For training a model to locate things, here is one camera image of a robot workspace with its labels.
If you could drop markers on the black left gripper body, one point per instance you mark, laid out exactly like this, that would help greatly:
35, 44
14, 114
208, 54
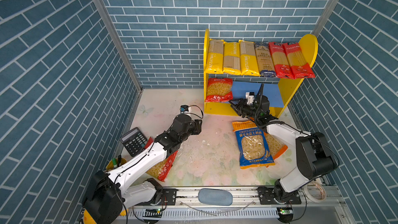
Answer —
193, 129

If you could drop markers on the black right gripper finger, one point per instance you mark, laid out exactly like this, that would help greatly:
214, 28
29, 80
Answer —
236, 101
236, 109

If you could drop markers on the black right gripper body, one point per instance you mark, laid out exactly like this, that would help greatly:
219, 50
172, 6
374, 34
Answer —
249, 111

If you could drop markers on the red macaroni bag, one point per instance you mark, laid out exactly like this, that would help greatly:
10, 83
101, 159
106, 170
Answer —
161, 170
219, 90

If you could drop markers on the orange pasta bag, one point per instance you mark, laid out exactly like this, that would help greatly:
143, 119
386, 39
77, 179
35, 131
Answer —
276, 147

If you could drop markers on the blue clear spaghetti bag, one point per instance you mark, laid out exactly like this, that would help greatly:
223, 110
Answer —
264, 60

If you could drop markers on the red yellow spaghetti bag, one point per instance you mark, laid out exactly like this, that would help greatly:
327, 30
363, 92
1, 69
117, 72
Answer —
280, 61
299, 66

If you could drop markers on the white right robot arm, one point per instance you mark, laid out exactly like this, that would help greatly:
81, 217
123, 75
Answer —
314, 158

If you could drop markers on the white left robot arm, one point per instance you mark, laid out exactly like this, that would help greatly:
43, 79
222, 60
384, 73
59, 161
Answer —
107, 194

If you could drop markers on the yellow shelf with coloured boards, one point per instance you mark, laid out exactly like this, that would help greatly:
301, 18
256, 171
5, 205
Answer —
279, 95

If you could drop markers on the blue orecchiette pasta bag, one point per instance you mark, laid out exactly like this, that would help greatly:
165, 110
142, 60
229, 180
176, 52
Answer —
252, 145

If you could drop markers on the black calculator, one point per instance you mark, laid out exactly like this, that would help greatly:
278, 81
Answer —
134, 141

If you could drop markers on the yellow pen cup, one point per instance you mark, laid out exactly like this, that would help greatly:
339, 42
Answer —
115, 163

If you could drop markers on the grey blue oval pad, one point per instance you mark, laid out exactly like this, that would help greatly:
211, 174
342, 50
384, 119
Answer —
215, 197

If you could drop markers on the clear tape roll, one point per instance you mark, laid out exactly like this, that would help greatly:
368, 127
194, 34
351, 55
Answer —
315, 192

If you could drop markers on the yellow plush toy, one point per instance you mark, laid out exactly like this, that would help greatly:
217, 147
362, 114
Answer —
87, 218

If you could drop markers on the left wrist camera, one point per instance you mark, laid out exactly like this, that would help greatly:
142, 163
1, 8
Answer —
184, 109

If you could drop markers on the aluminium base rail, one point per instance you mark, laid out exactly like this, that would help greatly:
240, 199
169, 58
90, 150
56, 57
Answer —
238, 204

